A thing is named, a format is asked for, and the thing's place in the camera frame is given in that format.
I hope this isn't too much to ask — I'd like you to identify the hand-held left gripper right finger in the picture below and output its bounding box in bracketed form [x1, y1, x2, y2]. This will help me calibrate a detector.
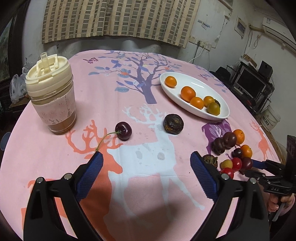
[190, 151, 270, 241]

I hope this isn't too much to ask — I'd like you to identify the cream lidded tumbler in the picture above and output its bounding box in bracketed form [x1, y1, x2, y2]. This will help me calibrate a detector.
[25, 52, 77, 135]

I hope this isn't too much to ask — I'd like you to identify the dark red cherry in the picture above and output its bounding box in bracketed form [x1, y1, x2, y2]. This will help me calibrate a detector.
[241, 157, 253, 171]

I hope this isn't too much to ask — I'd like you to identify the small cardboard box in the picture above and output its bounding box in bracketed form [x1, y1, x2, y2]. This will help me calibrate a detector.
[239, 54, 258, 68]

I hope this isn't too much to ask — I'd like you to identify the person's right hand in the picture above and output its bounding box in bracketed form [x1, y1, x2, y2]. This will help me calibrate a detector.
[267, 192, 296, 216]

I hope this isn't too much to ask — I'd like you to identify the white plastic bucket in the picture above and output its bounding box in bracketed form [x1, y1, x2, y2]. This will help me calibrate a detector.
[260, 105, 282, 133]

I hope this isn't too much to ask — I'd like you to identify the clear plastic bag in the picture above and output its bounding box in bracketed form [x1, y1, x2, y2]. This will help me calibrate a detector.
[10, 67, 30, 104]

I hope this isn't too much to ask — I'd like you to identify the dark cherry with stem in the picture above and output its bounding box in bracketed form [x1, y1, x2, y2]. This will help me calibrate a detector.
[96, 121, 133, 152]

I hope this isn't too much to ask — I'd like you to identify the dark computer desk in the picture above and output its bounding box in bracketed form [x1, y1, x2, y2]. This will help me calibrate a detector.
[209, 65, 276, 117]

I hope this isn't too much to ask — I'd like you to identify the white wall panel box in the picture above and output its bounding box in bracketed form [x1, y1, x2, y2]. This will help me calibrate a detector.
[234, 18, 247, 39]

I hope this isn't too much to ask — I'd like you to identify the white oval plate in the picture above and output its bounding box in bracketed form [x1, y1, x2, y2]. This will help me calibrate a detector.
[159, 72, 230, 120]

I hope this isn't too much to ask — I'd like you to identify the large orange kumquat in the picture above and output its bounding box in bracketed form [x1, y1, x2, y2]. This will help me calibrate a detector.
[180, 86, 196, 102]

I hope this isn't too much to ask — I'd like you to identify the dark purple plum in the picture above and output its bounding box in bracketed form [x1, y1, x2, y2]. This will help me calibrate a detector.
[222, 132, 237, 146]

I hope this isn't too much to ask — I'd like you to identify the white air conditioner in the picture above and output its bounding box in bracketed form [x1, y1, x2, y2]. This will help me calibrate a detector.
[262, 17, 296, 53]

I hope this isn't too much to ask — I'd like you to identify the red cherry tomato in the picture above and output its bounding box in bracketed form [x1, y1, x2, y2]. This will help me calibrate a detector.
[231, 157, 242, 172]
[220, 168, 235, 180]

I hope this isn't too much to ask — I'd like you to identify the white wall power outlet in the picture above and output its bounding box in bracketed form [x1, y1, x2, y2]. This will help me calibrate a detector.
[189, 35, 212, 51]

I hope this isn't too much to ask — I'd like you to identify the checked beige curtain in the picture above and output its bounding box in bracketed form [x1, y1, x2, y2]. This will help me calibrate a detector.
[42, 0, 201, 49]

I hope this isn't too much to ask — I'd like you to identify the pink printed tablecloth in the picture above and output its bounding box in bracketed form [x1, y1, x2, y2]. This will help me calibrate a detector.
[0, 50, 287, 241]

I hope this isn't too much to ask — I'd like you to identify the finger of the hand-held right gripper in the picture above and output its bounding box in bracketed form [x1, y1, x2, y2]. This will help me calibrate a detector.
[252, 159, 287, 171]
[245, 169, 269, 181]

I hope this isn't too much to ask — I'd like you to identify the greenish kumquat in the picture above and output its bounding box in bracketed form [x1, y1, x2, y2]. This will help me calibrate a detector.
[206, 102, 221, 115]

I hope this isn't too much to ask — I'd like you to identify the dark wrinkled passion fruit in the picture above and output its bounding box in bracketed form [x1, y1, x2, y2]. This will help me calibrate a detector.
[163, 113, 184, 135]

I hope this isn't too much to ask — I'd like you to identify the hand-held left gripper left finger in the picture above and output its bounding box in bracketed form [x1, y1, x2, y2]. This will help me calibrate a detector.
[23, 152, 109, 241]

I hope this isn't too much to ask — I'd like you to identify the white power cable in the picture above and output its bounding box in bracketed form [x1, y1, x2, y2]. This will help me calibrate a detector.
[187, 43, 210, 64]

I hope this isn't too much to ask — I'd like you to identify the black computer monitor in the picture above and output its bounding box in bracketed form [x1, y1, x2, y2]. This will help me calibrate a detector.
[233, 67, 267, 99]

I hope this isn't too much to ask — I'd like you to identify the dried brown-green fruit husk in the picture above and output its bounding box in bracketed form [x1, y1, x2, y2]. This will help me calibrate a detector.
[202, 155, 219, 171]

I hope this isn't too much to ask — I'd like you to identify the black speaker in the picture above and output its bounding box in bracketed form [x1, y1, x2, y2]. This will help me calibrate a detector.
[258, 60, 273, 76]

